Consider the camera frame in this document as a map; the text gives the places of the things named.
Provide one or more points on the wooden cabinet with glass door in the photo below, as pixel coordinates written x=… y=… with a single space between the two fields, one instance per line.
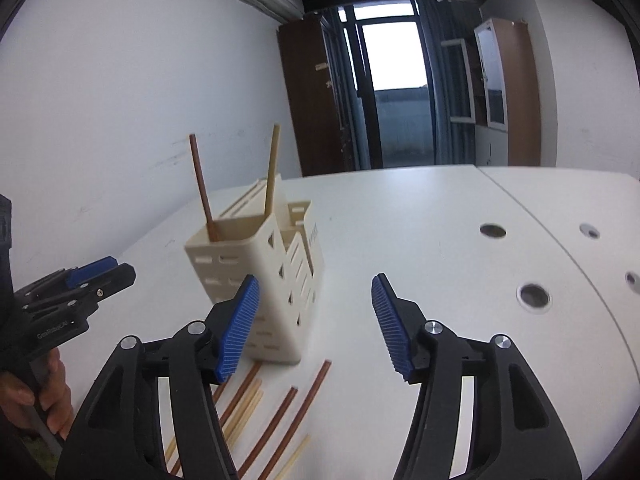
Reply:
x=520 y=85

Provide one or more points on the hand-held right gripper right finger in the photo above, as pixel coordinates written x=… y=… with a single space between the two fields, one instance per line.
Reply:
x=392 y=325

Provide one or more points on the person's left hand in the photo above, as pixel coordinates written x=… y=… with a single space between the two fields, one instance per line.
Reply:
x=55 y=390

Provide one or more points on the glass balcony door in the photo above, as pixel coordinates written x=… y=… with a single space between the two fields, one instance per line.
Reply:
x=395 y=50

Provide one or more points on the cream plastic utensil holder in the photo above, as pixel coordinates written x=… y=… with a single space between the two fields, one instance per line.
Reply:
x=240 y=245

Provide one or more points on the dark brown wardrobe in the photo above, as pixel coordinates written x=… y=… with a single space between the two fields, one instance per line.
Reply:
x=310 y=100

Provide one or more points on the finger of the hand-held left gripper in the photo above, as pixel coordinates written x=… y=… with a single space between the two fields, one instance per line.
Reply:
x=117 y=280
x=92 y=270

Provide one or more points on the white framed open cabinet door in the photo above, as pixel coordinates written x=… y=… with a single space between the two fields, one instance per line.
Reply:
x=457 y=80

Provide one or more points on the light bamboo chopstick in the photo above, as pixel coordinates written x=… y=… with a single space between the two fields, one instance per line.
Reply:
x=171 y=454
x=271 y=170
x=242 y=404
x=293 y=457
x=246 y=417

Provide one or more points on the grey curtain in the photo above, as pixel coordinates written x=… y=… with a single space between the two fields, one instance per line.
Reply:
x=442 y=90

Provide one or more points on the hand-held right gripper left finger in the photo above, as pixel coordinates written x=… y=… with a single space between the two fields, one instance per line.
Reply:
x=240 y=325

